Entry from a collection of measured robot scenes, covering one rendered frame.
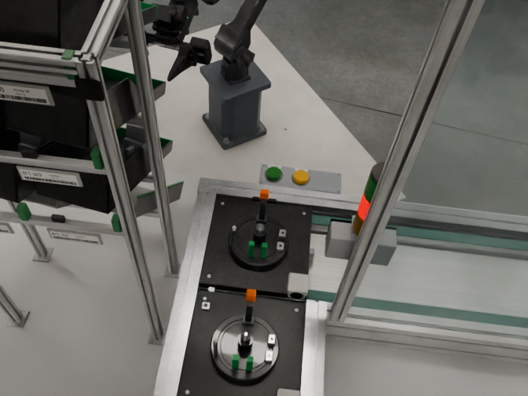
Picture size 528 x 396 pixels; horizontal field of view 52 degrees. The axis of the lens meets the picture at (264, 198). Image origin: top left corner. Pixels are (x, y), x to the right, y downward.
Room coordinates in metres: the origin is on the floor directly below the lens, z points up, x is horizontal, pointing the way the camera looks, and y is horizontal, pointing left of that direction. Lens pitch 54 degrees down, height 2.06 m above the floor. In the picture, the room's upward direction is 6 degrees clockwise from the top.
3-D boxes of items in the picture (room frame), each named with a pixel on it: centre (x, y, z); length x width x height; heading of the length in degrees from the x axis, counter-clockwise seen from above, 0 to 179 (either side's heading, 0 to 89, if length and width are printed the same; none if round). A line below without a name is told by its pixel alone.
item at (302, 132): (1.10, 0.15, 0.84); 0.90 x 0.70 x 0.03; 35
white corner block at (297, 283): (0.56, -0.09, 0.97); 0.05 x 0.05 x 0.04; 88
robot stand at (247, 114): (1.13, 0.11, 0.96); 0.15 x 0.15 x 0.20; 35
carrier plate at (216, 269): (0.66, 0.00, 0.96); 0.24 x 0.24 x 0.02; 88
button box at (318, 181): (0.87, -0.09, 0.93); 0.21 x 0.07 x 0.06; 88
